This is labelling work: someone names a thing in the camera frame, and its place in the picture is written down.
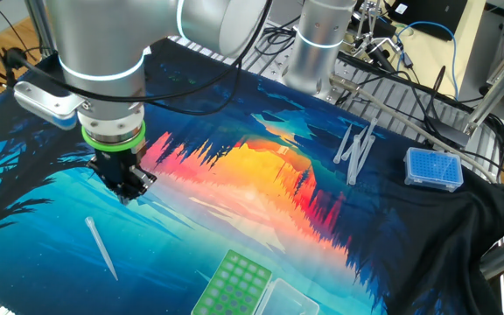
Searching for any black box white label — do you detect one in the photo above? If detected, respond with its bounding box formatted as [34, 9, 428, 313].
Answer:
[387, 0, 470, 43]

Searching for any silver clamp stand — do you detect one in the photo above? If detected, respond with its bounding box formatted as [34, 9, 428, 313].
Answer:
[351, 0, 396, 58]

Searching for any black cable bundle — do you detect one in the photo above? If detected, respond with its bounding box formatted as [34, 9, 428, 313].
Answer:
[334, 52, 504, 185]

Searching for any black camera cable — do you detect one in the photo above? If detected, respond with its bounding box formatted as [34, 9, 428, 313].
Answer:
[0, 0, 275, 117]

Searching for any landscape print cloth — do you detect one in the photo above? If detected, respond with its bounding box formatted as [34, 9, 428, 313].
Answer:
[0, 37, 504, 315]

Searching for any clear large pipette tip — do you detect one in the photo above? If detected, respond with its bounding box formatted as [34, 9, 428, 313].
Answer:
[332, 123, 354, 165]
[346, 134, 362, 186]
[84, 215, 120, 282]
[359, 116, 379, 152]
[341, 126, 369, 162]
[350, 135, 376, 186]

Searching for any green top pipette tip holder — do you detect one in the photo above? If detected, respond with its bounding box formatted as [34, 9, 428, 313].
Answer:
[190, 248, 274, 315]

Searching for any beige desk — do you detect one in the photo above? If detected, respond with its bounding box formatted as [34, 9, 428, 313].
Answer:
[381, 0, 487, 104]

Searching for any black power adapter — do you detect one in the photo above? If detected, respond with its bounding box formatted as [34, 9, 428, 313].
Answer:
[426, 116, 472, 148]

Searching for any black cable coil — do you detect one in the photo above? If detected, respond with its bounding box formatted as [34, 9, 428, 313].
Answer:
[260, 24, 300, 56]

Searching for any clear plastic container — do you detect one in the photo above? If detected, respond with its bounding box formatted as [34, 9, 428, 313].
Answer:
[254, 277, 321, 315]

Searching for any green wrist flange ring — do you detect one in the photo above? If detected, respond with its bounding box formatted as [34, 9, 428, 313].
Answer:
[80, 121, 147, 153]

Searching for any white cabinet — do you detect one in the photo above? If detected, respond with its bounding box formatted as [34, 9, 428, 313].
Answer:
[457, 0, 504, 145]

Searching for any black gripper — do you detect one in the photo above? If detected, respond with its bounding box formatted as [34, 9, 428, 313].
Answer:
[86, 146, 158, 206]

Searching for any silver wrist camera blue end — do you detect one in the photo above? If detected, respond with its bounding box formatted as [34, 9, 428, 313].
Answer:
[13, 80, 88, 131]

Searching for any blue pipette tip box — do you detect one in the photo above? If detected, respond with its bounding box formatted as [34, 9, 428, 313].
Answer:
[403, 146, 465, 193]

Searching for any blue cable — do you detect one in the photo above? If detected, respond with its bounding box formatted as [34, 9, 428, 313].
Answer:
[394, 20, 461, 102]

